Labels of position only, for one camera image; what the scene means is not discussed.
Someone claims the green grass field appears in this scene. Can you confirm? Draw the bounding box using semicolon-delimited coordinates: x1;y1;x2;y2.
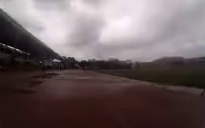
98;65;205;90

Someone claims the red running track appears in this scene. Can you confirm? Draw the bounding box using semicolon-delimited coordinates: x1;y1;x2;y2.
0;68;205;128

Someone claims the grandstand with roof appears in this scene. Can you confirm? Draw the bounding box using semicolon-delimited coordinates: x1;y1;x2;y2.
0;0;64;70

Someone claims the distant row of buildings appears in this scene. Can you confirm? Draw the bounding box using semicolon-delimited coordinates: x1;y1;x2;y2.
61;55;205;71

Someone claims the pale kerb strip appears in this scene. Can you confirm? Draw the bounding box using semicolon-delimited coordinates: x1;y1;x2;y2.
99;71;205;98

